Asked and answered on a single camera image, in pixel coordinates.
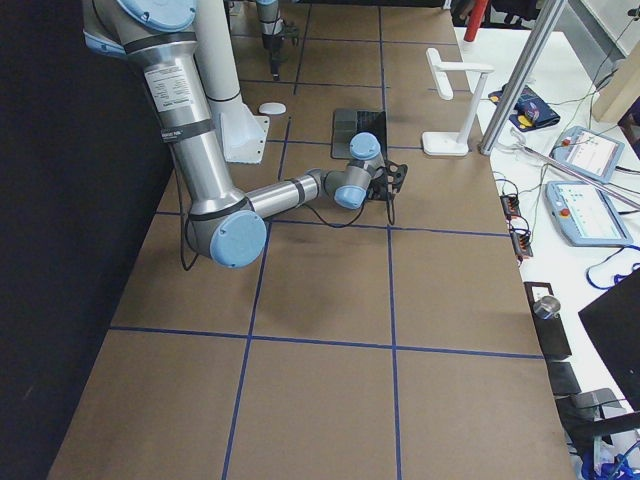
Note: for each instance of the orange circuit board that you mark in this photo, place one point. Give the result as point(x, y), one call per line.
point(521, 243)
point(511, 205)

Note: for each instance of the aluminium frame post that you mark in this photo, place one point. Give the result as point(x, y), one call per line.
point(537, 39)

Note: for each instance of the grey laptop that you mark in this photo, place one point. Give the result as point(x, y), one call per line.
point(349, 122)

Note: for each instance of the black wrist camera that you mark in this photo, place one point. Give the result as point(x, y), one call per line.
point(395, 175)

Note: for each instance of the near orange circuit board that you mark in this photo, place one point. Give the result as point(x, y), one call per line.
point(521, 243)

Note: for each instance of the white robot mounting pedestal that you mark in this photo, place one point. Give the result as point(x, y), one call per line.
point(240, 133)

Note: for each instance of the far teach pendant tablet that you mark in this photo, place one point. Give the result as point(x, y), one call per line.
point(592, 154)

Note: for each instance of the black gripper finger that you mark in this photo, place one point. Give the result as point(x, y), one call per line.
point(275, 66)

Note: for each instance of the dark blue space pouch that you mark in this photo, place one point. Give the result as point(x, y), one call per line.
point(531, 112)

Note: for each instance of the teach pendant tablet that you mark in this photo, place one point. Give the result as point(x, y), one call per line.
point(585, 216)
point(592, 154)

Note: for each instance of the white computer mouse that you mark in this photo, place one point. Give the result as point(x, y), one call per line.
point(272, 108)

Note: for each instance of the silver metal cup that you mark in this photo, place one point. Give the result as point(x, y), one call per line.
point(546, 307)

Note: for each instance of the black monitor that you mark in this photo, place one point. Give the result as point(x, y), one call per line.
point(612, 324)

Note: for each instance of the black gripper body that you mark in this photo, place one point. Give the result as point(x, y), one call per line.
point(376, 190)
point(273, 41)

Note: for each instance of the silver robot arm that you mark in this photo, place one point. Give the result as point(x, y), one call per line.
point(268, 11)
point(184, 54)

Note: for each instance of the near teach pendant tablet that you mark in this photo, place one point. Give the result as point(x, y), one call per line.
point(585, 216)

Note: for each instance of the red cylinder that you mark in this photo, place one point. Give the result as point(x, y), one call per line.
point(477, 13)

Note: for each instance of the far orange circuit board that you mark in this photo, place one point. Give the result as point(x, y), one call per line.
point(511, 205)

